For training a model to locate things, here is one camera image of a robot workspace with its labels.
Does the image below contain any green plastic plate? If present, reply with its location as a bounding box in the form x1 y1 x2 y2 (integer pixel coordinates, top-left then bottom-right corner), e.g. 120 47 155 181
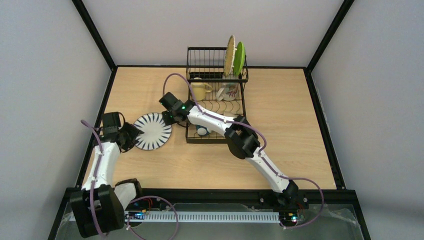
233 41 246 77

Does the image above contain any yellow ceramic mug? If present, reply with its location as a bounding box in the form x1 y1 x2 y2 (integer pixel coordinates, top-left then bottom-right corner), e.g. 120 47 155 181
190 82 213 101

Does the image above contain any woven bamboo plate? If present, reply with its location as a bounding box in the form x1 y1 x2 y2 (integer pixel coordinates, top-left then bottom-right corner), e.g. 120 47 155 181
223 35 236 78

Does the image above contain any black rimmed white bowl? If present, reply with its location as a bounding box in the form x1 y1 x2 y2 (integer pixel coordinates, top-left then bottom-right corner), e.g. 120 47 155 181
195 125 212 137

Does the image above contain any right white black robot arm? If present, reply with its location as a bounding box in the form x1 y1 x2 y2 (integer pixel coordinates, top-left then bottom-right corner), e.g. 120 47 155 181
159 92 299 206

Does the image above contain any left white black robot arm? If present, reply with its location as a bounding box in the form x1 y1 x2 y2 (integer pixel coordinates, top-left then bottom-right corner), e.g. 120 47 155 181
70 112 143 238

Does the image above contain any blue striped white plate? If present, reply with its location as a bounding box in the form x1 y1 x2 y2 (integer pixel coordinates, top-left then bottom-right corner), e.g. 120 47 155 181
133 112 173 151

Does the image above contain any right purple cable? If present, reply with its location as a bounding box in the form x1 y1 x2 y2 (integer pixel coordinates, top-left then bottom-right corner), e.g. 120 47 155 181
162 73 326 230

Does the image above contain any white slotted cable duct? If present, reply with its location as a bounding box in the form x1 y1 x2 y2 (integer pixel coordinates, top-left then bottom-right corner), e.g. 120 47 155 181
68 210 281 223

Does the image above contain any plain white bowl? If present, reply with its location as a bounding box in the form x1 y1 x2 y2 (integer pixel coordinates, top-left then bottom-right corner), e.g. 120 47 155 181
223 111 238 119

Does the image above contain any black wire dish rack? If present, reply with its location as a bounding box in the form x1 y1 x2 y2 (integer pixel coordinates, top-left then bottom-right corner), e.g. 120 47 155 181
184 46 249 145

